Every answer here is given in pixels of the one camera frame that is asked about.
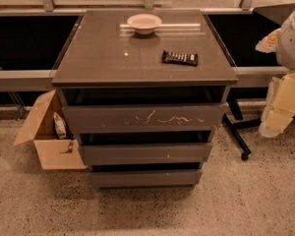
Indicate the crumpled snack bag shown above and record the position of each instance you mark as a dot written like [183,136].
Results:
[60,126]

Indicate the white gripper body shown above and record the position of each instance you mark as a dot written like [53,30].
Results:
[292,42]

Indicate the grey drawer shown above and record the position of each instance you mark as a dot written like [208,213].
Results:
[141,179]
[144,154]
[143,118]

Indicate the open cardboard box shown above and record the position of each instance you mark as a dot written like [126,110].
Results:
[39,127]

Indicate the grey bottom drawer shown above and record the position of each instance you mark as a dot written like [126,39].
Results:
[141,179]

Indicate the white bowl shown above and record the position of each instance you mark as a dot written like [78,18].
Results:
[144,23]

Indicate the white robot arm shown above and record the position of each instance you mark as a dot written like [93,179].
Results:
[285,49]

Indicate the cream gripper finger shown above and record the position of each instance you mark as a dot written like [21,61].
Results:
[268,43]

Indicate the grey top drawer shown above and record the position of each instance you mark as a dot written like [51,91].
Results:
[143,118]

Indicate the dark snack bar wrapper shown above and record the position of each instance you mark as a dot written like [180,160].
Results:
[180,58]

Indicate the dark grey drawer cabinet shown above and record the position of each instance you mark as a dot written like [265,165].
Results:
[107,63]

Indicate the black rolling stand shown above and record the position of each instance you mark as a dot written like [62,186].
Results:
[233,128]

